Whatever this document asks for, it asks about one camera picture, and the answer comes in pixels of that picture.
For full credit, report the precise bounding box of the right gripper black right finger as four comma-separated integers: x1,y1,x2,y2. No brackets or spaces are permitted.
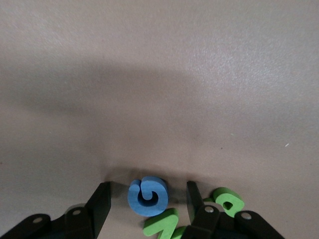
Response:
181,181,285,239

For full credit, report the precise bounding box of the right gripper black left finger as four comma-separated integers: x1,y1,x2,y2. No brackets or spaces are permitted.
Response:
0,181,112,239

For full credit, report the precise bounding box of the green foam letter B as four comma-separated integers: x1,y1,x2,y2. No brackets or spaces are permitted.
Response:
203,187,245,218

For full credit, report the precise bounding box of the blue foam letter G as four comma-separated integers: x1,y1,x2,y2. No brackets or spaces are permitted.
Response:
127,176,168,217

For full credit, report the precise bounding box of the green foam letter N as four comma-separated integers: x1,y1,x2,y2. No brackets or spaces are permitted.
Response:
143,208,187,239

